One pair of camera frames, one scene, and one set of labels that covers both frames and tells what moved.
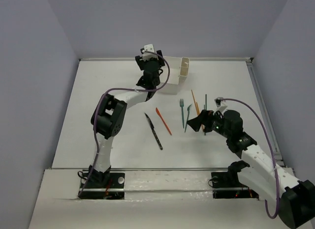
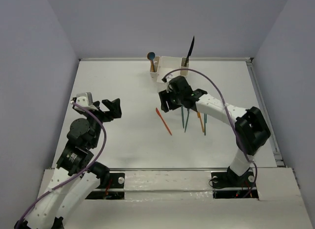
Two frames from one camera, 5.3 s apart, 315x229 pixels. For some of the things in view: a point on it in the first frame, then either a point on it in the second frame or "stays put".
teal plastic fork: [181, 103] stays put
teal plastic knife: [188, 108] stays put
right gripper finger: [195, 123] → [164, 97]
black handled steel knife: [151, 125] → [189, 51]
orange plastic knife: [159, 113] stays put
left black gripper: [138, 61] → [104, 115]
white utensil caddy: [179, 70] stays put
